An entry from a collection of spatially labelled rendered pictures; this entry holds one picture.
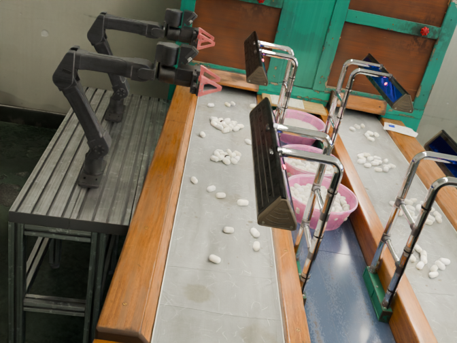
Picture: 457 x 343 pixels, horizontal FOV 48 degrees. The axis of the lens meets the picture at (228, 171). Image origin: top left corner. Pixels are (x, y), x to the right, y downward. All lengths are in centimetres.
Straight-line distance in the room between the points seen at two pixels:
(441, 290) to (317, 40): 152
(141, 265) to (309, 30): 172
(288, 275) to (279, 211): 40
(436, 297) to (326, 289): 30
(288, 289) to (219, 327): 22
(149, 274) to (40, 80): 264
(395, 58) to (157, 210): 170
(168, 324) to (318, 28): 187
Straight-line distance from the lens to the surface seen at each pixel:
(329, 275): 162
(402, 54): 286
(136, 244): 140
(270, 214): 103
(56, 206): 171
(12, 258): 179
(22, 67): 379
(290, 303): 132
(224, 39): 271
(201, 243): 149
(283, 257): 147
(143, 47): 360
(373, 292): 158
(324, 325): 144
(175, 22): 228
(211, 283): 135
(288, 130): 136
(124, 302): 123
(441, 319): 153
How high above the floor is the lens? 158
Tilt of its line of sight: 26 degrees down
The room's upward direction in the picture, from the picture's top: 12 degrees clockwise
